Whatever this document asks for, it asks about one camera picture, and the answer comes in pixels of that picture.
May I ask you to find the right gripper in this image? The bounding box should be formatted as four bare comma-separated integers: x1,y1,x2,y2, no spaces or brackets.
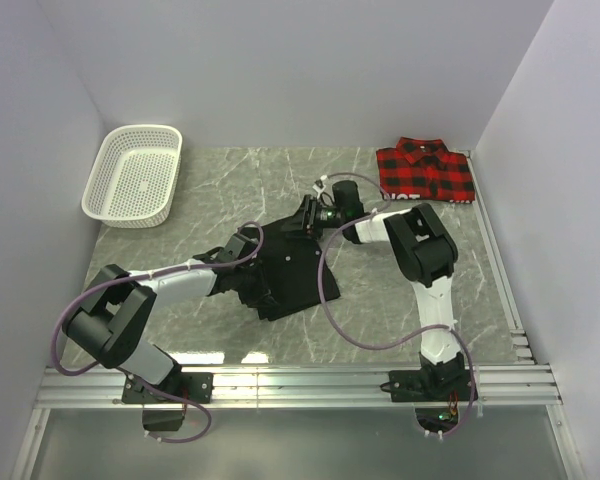
280,195,346,242

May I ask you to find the black long sleeve shirt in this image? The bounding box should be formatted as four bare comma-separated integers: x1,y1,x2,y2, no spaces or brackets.
238,218,322,321

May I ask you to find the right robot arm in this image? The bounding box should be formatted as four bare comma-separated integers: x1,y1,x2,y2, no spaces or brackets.
282,195,471,401

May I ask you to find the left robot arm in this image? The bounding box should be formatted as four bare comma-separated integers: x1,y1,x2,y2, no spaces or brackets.
60,247,277,402

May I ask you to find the folded black shirt under plaid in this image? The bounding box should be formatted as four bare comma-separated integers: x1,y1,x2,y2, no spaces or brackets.
382,193,475,204

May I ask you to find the red black plaid shirt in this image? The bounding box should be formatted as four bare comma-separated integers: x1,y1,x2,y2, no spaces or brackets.
376,137,476,199

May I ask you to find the white perforated plastic basket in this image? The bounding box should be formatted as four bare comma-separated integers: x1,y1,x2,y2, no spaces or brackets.
81,124,183,229

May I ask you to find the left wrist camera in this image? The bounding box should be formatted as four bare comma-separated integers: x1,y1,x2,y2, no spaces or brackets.
217,233,258,263

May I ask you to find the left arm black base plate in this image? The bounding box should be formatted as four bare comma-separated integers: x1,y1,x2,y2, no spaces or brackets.
121,372,214,405

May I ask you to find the black box under rail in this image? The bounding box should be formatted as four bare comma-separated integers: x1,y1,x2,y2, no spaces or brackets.
141,409,185,433

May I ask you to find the aluminium front rail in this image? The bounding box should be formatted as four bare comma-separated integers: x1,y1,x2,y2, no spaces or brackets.
34,364,562,409

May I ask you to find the aluminium rail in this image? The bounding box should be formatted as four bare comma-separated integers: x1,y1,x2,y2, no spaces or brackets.
457,148,536,364
34,364,562,409

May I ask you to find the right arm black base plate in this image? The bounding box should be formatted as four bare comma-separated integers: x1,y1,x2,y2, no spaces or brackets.
379,370,478,403

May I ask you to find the aluminium right side rail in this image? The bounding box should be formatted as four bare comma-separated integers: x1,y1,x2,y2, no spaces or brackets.
457,148,536,364

